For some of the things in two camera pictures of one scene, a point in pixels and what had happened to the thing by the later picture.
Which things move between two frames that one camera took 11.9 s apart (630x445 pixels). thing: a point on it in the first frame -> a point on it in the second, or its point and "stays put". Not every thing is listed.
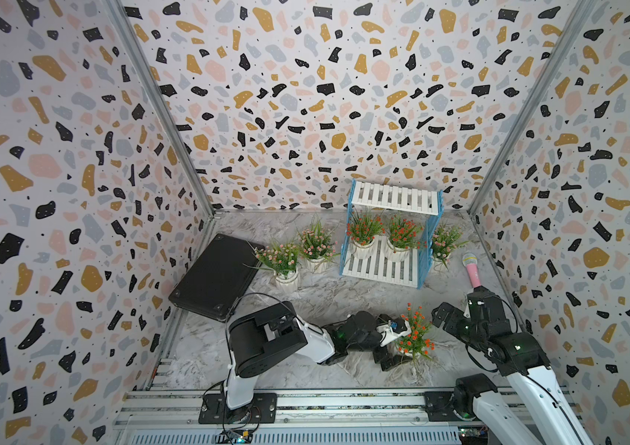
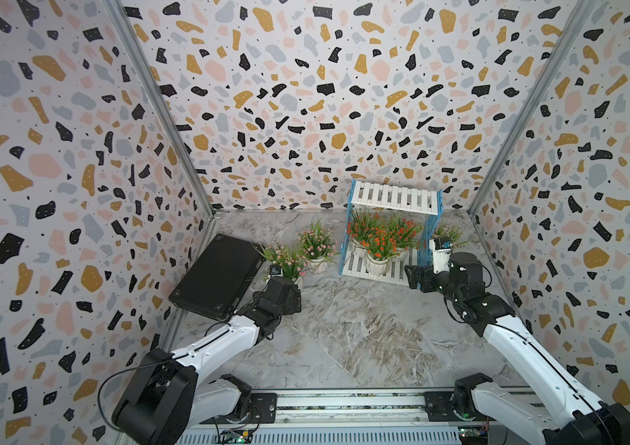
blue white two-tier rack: [409, 270] stays put
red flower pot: [361, 229] stays put
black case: [218, 277] stays put
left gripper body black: [383, 357] -> [292, 305]
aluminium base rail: [303, 418] stays put
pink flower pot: [317, 246] stays put
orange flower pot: [415, 345] -> [381, 247]
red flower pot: [403, 235] stays put
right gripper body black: [456, 324] -> [432, 282]
